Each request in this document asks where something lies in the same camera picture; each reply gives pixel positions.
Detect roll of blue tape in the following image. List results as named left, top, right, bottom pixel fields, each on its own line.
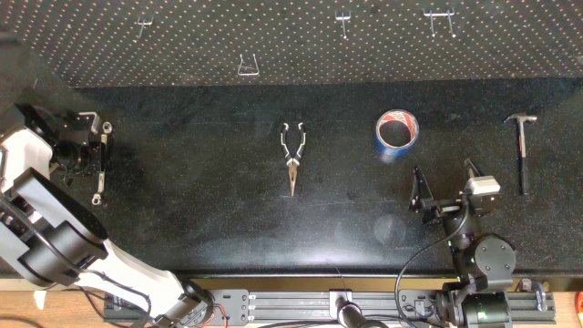
left=374, top=108, right=421, bottom=159

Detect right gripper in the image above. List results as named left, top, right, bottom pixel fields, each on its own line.
left=407, top=158, right=484, bottom=226

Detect hammer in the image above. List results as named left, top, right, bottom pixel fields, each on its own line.
left=503, top=112, right=539, bottom=196

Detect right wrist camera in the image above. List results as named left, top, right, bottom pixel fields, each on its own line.
left=463, top=175, right=502, bottom=198

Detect black pegboard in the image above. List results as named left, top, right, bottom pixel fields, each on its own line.
left=0, top=0, right=583, bottom=88

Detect wrench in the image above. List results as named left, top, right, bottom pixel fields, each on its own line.
left=90, top=120, right=114, bottom=207

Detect pliers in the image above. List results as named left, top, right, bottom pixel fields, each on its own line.
left=279, top=121, right=308, bottom=198

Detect black cable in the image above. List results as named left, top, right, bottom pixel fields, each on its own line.
left=61, top=267, right=153, bottom=328
left=394, top=204, right=470, bottom=323

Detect mounting rail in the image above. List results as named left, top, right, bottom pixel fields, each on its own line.
left=103, top=288, right=557, bottom=328

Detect metal hook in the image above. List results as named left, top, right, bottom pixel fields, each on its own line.
left=334, top=10, right=353, bottom=41
left=236, top=53, right=261, bottom=77
left=135, top=16, right=156, bottom=42
left=422, top=7, right=458, bottom=39

